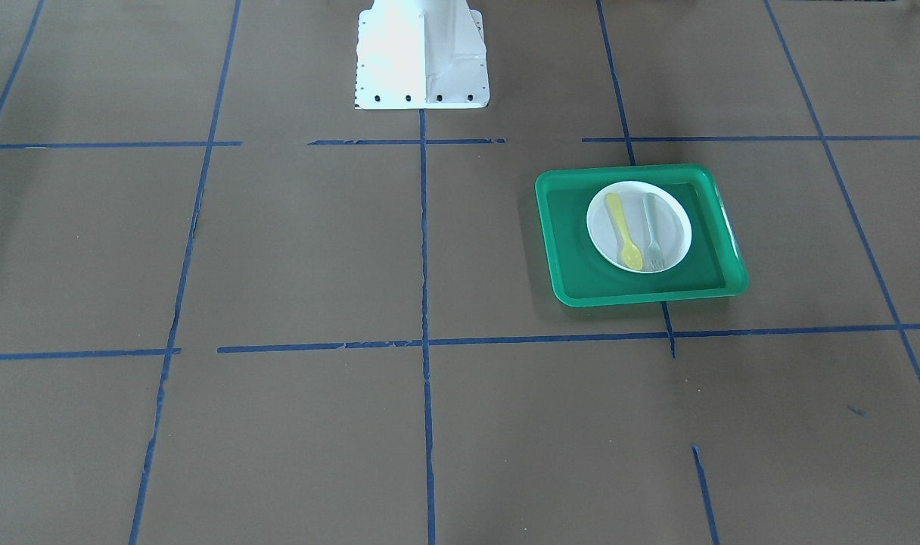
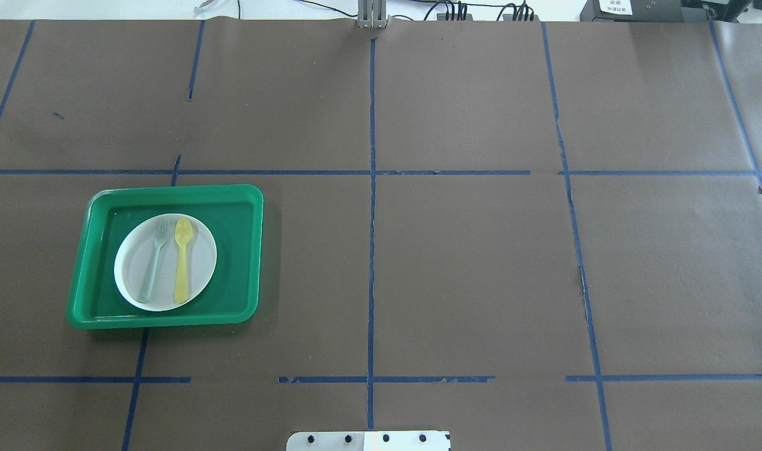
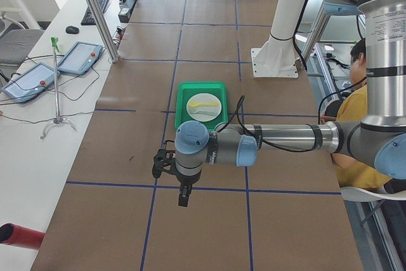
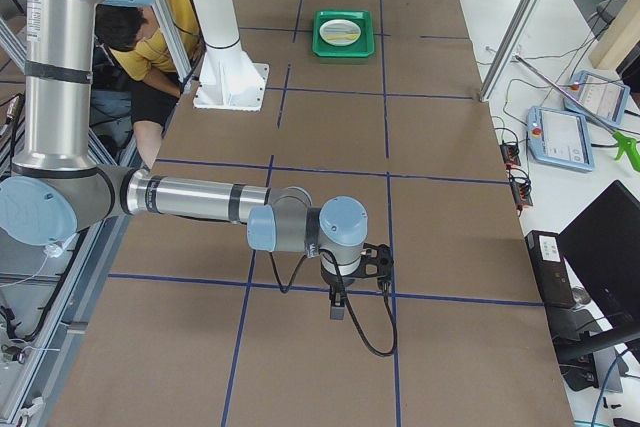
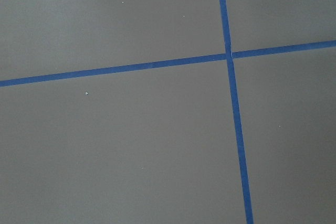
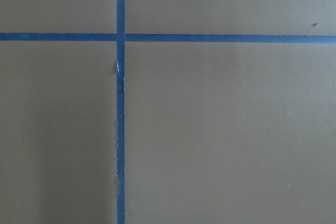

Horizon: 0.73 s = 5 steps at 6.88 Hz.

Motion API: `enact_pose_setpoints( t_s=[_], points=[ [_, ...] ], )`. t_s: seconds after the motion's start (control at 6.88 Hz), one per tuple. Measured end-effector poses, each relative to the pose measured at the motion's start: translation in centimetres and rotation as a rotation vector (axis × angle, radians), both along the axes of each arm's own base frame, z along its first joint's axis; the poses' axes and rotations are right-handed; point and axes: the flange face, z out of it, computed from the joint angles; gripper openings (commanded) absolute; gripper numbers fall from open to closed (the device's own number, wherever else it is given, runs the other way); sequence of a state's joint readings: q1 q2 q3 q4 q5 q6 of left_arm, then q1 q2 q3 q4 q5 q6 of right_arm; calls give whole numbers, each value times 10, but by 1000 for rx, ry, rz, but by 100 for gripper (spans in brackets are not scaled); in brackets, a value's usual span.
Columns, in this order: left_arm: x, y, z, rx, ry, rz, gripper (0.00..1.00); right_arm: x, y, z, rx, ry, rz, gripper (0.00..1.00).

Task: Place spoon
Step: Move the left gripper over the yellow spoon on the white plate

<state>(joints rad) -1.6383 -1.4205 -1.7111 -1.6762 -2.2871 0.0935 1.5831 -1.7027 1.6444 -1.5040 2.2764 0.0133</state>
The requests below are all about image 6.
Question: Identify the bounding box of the brown paper table cover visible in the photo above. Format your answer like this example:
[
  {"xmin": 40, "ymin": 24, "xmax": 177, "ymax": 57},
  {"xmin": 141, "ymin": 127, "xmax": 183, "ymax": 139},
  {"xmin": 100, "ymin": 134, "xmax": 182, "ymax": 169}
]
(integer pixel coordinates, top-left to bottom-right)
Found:
[{"xmin": 1, "ymin": 0, "xmax": 335, "ymax": 223}]

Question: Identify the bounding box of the vertical blue tape line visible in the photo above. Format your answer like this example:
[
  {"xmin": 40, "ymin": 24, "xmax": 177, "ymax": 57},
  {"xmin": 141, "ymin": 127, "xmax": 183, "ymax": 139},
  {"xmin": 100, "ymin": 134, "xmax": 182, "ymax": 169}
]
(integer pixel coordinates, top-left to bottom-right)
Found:
[{"xmin": 116, "ymin": 0, "xmax": 125, "ymax": 223}]

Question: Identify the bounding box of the horizontal blue tape line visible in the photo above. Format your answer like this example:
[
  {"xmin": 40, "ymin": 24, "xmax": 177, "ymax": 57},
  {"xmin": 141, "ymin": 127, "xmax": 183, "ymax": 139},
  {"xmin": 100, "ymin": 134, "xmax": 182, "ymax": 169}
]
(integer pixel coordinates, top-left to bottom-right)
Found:
[{"xmin": 1, "ymin": 33, "xmax": 335, "ymax": 44}]

